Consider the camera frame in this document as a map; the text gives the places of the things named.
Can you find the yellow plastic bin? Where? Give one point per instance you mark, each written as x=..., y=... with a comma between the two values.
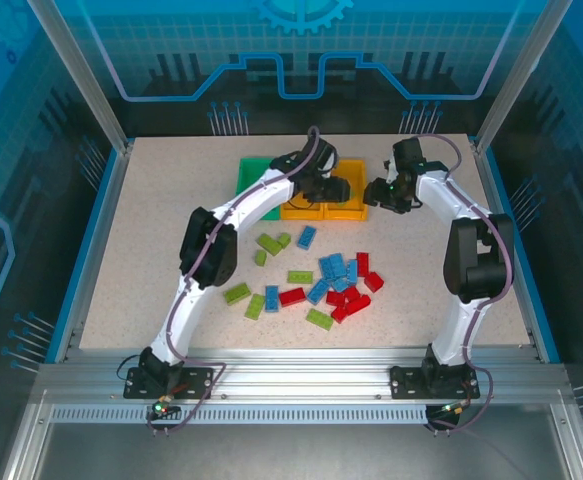
x=301, y=214
x=353, y=172

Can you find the green plastic bin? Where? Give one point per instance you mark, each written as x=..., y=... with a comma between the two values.
x=251, y=175

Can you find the blue lego brick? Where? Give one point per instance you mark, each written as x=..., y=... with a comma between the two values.
x=341, y=284
x=339, y=264
x=308, y=237
x=326, y=267
x=319, y=291
x=272, y=298
x=352, y=270

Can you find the small green lego brick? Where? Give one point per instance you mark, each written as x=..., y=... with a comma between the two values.
x=284, y=240
x=261, y=257

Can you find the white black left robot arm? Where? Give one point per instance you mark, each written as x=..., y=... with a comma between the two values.
x=261, y=200

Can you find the aluminium mounting beam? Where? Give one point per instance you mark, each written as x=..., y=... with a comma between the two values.
x=296, y=372

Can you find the small controller board with LED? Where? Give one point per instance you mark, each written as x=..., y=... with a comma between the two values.
x=453, y=409
x=163, y=409

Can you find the grey metal lower shelf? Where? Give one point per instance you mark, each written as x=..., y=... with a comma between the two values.
x=296, y=455

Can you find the aluminium frame post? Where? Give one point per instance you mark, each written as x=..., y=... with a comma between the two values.
x=84, y=75
x=516, y=75

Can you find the aluminium side rail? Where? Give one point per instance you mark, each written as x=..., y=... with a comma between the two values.
x=532, y=325
x=99, y=250

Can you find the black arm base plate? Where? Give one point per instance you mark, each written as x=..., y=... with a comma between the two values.
x=198, y=380
x=406, y=382

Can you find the blue frame edge strip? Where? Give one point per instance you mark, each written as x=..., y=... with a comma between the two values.
x=545, y=325
x=86, y=250

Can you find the aluminium lower frame rail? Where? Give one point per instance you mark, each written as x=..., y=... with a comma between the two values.
x=28, y=440
x=578, y=445

